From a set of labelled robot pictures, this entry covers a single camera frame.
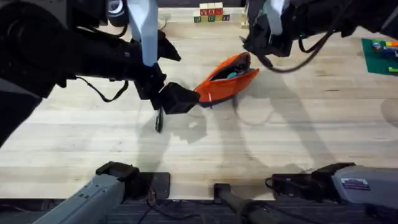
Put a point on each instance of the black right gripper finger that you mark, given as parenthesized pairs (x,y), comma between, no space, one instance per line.
(253,45)

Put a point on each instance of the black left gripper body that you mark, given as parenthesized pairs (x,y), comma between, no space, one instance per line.
(150,84)

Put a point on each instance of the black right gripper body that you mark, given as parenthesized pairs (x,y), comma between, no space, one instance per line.
(276,45)

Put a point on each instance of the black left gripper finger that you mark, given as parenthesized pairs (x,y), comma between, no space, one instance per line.
(183,91)
(177,106)

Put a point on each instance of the orange zip bag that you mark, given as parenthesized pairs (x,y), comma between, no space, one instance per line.
(224,88)

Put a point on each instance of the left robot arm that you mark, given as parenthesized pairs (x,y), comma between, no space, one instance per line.
(46,56)

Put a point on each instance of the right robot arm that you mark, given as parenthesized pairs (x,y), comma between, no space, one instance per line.
(357,186)

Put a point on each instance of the black pen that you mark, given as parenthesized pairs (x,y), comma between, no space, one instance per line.
(159,123)

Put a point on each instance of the right wrist upright plate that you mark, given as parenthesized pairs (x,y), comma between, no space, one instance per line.
(276,15)

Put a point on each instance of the wrist upright plate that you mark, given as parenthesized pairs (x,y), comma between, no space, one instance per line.
(146,34)
(276,15)

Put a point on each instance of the left wrist upright plate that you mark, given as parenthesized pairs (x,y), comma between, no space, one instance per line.
(146,34)

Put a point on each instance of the wooden toy blocks heap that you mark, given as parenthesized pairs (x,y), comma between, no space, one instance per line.
(211,14)

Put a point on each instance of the green board with blocks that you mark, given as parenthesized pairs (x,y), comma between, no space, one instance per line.
(381,56)

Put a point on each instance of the black rail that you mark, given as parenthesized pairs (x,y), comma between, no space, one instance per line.
(192,213)

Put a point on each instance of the black cylindrical post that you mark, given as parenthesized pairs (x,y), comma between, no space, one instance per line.
(239,203)

